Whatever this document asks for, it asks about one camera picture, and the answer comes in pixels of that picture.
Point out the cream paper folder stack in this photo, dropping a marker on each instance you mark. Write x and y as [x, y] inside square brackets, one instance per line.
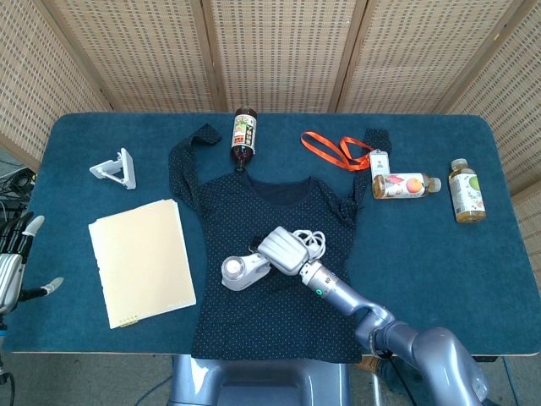
[139, 262]

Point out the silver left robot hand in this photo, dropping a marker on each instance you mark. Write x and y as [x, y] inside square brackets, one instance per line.
[10, 279]

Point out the green apple label tea bottle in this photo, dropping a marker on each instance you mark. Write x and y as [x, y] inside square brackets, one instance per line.
[467, 194]

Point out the woven wooden folding screen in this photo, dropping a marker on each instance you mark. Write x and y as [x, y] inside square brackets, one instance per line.
[283, 51]

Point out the peach label tea bottle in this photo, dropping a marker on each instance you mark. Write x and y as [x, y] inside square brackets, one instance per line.
[401, 186]

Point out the dark brown tea bottle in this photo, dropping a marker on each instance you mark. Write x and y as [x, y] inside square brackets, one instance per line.
[244, 135]

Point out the white small appliance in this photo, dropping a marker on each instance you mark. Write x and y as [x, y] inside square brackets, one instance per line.
[241, 272]

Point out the grey-blue robot torso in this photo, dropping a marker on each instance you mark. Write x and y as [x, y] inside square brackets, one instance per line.
[262, 380]

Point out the navy dotted t-shirt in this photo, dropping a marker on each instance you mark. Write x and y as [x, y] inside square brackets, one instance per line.
[253, 203]

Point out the white ID badge card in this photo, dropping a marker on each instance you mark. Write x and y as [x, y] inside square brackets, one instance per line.
[379, 162]

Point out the white folding phone stand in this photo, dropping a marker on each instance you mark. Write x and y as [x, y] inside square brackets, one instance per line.
[124, 169]

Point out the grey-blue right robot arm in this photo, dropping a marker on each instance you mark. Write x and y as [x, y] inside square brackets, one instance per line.
[380, 317]

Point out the teal fabric table cover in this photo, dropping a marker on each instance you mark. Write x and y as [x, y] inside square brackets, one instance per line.
[422, 275]

